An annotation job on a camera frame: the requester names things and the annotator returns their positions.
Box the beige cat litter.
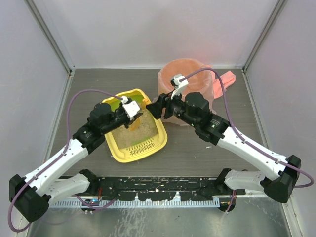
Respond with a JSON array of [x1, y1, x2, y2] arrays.
[[112, 109, 158, 149]]

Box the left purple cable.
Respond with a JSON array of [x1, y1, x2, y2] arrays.
[[8, 89, 124, 233]]

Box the purple cable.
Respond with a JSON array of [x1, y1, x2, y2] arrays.
[[8, 89, 124, 233], [180, 68, 314, 213]]

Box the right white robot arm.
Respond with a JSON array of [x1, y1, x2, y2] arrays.
[[146, 92, 301, 203]]

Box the bin with pink bag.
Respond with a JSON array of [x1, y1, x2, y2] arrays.
[[152, 58, 215, 126]]

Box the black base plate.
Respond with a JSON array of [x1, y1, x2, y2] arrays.
[[71, 175, 246, 201]]

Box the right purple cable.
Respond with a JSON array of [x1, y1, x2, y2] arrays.
[[180, 68, 314, 213]]

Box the white slotted cable duct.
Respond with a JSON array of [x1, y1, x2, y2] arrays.
[[50, 198, 220, 209]]

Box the yellow green litter box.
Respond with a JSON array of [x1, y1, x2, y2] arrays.
[[105, 89, 167, 163]]

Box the orange litter scoop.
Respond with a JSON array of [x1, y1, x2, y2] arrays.
[[129, 98, 150, 131]]

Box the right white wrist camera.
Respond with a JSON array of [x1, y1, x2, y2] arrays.
[[170, 74, 189, 99]]

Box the aluminium frame rail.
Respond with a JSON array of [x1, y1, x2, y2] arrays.
[[44, 176, 293, 198]]

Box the pink cloth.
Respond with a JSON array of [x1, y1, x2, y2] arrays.
[[211, 71, 236, 99]]

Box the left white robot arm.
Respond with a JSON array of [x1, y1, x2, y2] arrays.
[[9, 100, 142, 222]]

